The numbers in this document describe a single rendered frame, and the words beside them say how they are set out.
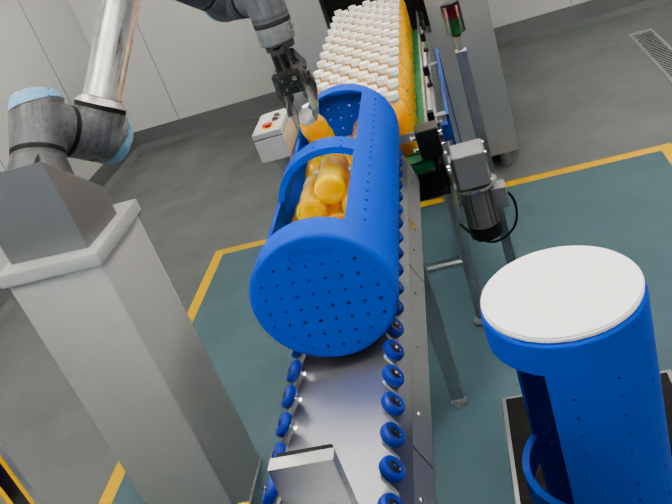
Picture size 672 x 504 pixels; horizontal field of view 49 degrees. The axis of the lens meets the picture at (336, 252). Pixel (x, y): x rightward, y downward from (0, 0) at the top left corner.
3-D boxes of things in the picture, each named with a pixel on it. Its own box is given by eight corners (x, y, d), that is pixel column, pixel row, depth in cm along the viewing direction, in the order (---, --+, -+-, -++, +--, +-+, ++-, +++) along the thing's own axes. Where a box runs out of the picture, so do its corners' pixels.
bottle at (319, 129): (324, 133, 208) (303, 101, 191) (345, 141, 205) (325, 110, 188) (312, 154, 207) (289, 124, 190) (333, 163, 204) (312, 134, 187)
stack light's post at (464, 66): (519, 316, 295) (454, 53, 245) (517, 311, 299) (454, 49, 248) (529, 314, 295) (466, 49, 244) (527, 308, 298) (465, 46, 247)
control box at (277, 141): (262, 164, 242) (250, 135, 237) (271, 141, 259) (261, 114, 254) (290, 156, 240) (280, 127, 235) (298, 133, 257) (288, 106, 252)
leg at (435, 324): (452, 409, 262) (405, 263, 233) (451, 398, 267) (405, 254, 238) (468, 406, 261) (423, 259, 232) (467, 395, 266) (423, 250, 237)
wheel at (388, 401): (378, 409, 126) (385, 402, 125) (379, 392, 130) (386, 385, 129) (400, 422, 127) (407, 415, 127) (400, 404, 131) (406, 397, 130)
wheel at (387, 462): (376, 477, 114) (384, 470, 113) (377, 455, 117) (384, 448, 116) (400, 490, 115) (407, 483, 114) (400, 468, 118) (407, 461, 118)
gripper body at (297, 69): (278, 100, 179) (260, 52, 173) (282, 89, 186) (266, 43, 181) (307, 92, 177) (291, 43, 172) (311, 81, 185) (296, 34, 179)
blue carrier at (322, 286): (270, 367, 149) (229, 247, 135) (314, 182, 224) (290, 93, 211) (410, 349, 144) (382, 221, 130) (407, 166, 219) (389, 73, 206)
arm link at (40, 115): (-2, 156, 205) (-4, 97, 209) (57, 166, 218) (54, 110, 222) (23, 138, 195) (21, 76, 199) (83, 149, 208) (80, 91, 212)
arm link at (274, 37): (257, 24, 180) (295, 13, 177) (264, 44, 182) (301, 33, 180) (251, 33, 172) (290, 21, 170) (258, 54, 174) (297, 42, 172)
